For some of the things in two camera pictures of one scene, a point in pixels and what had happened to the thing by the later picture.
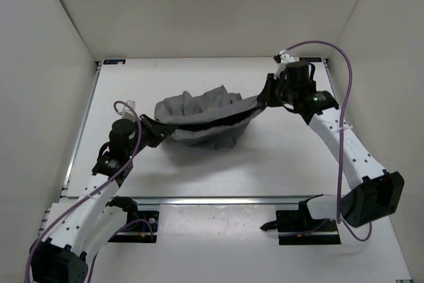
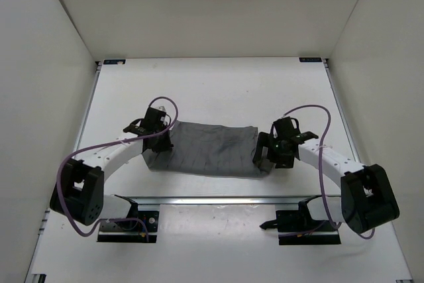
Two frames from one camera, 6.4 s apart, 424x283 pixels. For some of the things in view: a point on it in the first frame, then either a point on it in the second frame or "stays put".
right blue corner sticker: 311,59 stays put
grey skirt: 214,119 -> 208,150
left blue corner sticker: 114,61 stays put
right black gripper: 267,97 -> 265,140
